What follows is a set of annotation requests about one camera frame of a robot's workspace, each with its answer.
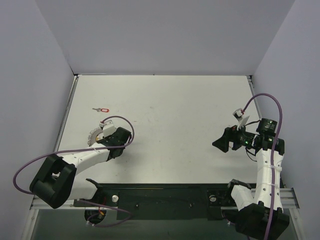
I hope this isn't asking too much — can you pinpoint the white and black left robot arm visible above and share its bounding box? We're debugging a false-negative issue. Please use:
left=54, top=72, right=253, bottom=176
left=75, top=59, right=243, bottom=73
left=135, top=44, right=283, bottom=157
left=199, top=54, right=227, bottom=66
left=29, top=127, right=132, bottom=209

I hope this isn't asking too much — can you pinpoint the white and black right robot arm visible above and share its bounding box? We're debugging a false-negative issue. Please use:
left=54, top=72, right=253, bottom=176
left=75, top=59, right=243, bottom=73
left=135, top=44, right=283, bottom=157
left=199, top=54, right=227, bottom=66
left=212, top=117, right=290, bottom=240

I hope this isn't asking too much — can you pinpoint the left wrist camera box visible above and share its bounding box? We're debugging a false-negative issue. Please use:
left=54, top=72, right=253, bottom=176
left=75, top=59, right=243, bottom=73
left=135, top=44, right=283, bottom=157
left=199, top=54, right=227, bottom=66
left=99, top=120, right=117, bottom=138

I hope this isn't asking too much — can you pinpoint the key with red tag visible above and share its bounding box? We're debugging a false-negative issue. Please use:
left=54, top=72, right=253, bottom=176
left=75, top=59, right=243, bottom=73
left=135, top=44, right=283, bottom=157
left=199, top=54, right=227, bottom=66
left=92, top=108, right=110, bottom=113

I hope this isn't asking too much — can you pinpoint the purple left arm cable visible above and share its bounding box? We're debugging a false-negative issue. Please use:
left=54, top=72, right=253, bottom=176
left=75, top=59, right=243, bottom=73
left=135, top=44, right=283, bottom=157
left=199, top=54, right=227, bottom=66
left=12, top=115, right=135, bottom=228

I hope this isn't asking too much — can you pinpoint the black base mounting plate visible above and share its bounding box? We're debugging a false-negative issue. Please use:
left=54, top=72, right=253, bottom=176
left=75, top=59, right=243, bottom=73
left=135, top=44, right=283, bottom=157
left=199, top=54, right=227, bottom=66
left=88, top=183, right=238, bottom=221

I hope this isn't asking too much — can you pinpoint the silver metal keyring disc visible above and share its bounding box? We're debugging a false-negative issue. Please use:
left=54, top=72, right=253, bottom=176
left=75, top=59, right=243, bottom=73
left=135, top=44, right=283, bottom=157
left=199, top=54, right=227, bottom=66
left=87, top=127, right=104, bottom=147

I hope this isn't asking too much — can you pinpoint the aluminium frame rail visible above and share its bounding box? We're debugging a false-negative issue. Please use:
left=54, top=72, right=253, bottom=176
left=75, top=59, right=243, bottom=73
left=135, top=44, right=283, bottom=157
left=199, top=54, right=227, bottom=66
left=30, top=188, right=300, bottom=210

